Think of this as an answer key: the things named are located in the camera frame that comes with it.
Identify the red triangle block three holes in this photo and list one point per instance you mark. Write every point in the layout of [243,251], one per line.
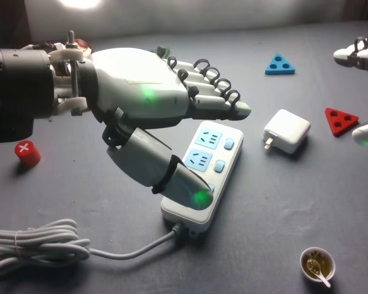
[340,120]

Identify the brown board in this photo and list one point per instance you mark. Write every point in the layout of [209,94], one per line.
[6,21]

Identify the small white soup bowl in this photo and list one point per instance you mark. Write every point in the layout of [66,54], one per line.
[325,261]

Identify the small white spoon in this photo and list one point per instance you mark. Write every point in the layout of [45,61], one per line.
[323,278]

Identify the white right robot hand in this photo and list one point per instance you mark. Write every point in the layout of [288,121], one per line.
[343,56]

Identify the grey table cloth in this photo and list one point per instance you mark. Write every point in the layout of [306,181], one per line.
[263,214]

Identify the white backdrop sheet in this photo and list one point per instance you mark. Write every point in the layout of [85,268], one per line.
[202,15]

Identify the white power strip blue sockets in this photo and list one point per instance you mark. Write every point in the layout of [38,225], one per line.
[187,216]

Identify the white charger adapter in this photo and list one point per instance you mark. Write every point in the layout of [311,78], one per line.
[288,128]

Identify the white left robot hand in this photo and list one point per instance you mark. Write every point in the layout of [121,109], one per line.
[135,79]

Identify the blue triangle block three holes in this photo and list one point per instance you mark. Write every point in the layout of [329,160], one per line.
[279,72]

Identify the toy cupcake white frosting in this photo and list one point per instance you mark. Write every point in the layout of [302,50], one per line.
[83,44]

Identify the red cylinder white cross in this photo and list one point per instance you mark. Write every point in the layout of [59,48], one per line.
[27,156]

